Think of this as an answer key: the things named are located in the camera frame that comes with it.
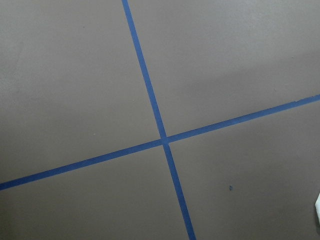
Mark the cream long sleeve shirt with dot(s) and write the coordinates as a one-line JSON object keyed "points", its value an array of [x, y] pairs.
{"points": [[317, 207]]}

